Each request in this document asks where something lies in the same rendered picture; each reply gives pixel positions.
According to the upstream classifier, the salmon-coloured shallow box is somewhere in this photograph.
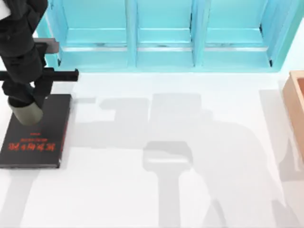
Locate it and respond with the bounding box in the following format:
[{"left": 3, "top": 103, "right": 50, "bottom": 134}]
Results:
[{"left": 282, "top": 69, "right": 304, "bottom": 172}]

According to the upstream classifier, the light blue rack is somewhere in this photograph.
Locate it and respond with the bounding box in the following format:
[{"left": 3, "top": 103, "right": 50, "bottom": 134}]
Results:
[{"left": 35, "top": 0, "right": 304, "bottom": 74}]

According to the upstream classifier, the black book with red lettering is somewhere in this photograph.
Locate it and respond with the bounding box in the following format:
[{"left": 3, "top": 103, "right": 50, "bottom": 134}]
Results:
[{"left": 0, "top": 94, "right": 73, "bottom": 170}]

